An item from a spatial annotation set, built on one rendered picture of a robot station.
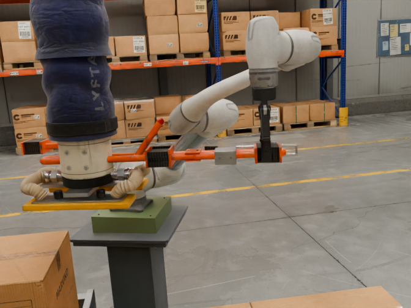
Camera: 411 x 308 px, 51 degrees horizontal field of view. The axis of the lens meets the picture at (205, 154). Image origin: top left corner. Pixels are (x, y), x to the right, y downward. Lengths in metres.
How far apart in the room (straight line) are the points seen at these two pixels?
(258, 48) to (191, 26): 7.45
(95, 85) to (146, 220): 0.95
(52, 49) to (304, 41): 0.76
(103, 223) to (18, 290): 0.85
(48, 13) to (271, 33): 0.65
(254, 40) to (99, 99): 0.50
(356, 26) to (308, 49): 10.00
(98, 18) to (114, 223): 1.14
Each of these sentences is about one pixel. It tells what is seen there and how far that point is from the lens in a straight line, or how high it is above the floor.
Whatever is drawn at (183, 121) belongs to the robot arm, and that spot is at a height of 1.34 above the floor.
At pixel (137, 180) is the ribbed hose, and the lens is 1.36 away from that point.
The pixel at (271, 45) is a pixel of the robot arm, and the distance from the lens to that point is 1.32.
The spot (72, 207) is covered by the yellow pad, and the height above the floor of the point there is 1.15.
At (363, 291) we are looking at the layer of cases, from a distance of 2.08.
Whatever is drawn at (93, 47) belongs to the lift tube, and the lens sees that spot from 1.37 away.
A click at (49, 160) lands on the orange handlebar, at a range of 1.51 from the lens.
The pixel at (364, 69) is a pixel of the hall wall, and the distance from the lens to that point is 11.52.
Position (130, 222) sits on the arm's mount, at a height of 0.81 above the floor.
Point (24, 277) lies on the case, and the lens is 1.48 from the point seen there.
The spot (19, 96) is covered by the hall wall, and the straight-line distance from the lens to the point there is 10.18.
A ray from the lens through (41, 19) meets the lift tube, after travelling 1.38.
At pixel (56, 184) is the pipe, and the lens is 1.54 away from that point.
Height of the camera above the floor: 1.57
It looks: 12 degrees down
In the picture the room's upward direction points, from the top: 3 degrees counter-clockwise
